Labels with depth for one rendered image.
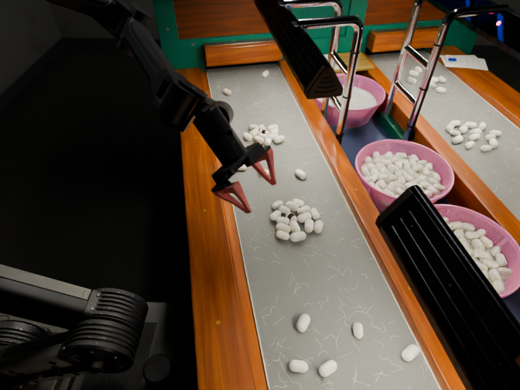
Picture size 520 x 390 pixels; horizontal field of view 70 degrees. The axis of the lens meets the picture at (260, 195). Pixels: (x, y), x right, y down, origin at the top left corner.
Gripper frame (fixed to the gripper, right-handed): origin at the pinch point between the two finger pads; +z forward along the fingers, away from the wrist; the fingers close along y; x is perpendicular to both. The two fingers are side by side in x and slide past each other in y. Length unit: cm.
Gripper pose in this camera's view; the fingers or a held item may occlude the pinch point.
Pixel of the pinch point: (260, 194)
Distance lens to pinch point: 75.9
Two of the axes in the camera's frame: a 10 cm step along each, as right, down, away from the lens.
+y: -5.4, 5.9, -6.0
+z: 5.4, 7.9, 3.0
